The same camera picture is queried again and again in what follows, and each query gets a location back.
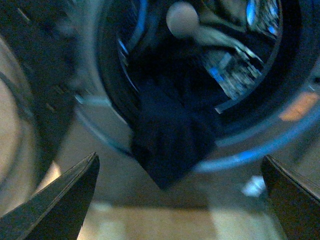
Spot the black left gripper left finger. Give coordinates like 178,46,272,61
0,152,100,240

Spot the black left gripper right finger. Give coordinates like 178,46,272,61
261,155,320,240

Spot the grey front-load washing machine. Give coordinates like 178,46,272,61
75,0,320,208

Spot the white tape label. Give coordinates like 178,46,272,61
241,175,266,198

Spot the steel perforated drum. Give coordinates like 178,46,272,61
117,0,282,109

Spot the dark navy garment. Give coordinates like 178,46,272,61
130,47,227,190

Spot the orange warning sticker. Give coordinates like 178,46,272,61
279,92,320,122

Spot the washing machine round door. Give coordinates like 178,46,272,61
0,0,86,214

